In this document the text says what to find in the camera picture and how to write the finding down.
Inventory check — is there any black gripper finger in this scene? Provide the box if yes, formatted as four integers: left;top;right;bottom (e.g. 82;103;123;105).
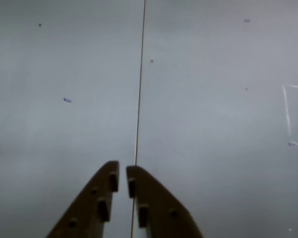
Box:
125;165;205;238
46;160;120;238

